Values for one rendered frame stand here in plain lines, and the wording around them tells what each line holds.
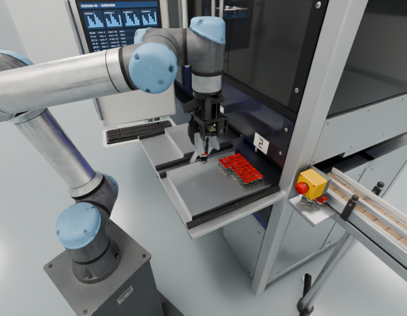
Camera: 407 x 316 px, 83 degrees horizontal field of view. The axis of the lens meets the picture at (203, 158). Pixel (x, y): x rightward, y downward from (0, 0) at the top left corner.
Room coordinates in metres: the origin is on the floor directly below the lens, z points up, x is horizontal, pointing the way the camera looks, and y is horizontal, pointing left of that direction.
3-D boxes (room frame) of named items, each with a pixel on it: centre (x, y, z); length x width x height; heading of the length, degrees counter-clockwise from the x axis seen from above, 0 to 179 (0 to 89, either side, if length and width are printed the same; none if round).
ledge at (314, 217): (0.58, -0.42, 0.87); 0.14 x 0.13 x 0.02; 117
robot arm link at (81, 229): (0.42, 0.36, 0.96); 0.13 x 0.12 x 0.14; 2
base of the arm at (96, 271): (0.41, 0.36, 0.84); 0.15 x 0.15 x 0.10
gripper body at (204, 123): (0.55, -0.01, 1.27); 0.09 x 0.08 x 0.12; 27
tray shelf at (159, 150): (0.87, -0.02, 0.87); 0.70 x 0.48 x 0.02; 27
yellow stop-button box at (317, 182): (0.58, -0.38, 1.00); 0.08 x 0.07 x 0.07; 117
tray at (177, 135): (1.05, 0.00, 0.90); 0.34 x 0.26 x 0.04; 117
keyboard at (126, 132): (1.23, 0.38, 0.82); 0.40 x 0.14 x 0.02; 110
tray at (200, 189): (0.70, -0.06, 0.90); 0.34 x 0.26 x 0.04; 117
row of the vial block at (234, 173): (0.73, -0.13, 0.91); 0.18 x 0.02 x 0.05; 27
